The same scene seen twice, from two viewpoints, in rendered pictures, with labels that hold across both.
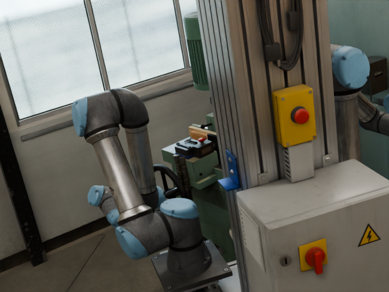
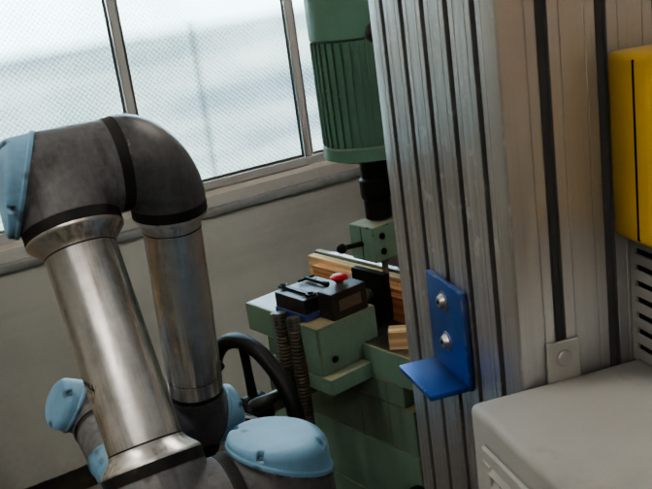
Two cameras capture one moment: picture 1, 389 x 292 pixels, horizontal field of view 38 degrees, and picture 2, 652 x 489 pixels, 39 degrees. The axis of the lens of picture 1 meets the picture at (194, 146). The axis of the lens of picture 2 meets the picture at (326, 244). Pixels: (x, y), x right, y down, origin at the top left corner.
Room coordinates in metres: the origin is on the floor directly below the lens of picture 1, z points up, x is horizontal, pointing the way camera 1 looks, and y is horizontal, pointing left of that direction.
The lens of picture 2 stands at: (0.67, 0.02, 1.55)
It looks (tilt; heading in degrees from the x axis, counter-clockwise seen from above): 17 degrees down; 358
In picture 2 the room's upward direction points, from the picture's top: 8 degrees counter-clockwise
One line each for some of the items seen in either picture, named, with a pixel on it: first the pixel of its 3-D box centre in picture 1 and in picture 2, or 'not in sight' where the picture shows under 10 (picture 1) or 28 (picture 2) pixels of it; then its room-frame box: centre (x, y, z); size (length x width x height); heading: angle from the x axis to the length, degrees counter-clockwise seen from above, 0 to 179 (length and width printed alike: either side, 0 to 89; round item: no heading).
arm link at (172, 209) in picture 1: (179, 221); (278, 481); (1.63, 0.09, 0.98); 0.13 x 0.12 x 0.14; 115
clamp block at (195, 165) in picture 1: (195, 163); (324, 332); (2.23, 0.01, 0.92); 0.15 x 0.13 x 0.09; 35
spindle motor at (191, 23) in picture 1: (209, 50); (361, 71); (2.37, -0.13, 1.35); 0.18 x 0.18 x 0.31
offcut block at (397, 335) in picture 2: not in sight; (399, 337); (2.15, -0.12, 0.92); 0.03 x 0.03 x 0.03; 78
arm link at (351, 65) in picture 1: (344, 132); not in sight; (1.62, -0.46, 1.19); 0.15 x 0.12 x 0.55; 27
